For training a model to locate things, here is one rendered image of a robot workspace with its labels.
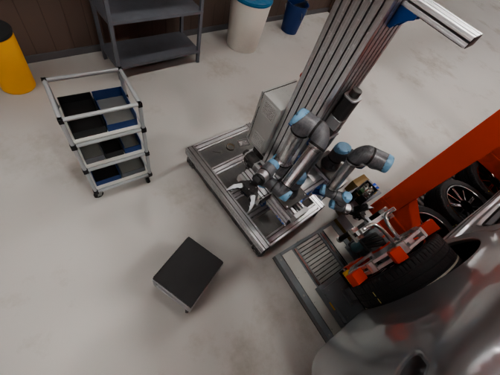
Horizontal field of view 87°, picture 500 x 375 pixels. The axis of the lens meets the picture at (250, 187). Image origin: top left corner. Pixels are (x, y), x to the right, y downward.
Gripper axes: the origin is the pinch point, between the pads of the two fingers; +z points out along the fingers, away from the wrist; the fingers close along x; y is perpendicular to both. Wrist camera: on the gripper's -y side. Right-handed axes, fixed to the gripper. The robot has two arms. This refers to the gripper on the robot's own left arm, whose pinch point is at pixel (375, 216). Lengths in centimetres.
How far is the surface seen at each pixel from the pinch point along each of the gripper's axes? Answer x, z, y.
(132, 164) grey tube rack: -17, -201, 64
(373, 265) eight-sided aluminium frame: 47, -14, -14
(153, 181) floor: -18, -183, 83
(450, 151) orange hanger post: -26, 17, -55
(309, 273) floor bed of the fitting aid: 29, -16, 77
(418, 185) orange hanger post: -22.2, 21.0, -22.1
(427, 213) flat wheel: -46, 81, 33
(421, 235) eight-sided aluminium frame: 23.9, 10.6, -27.8
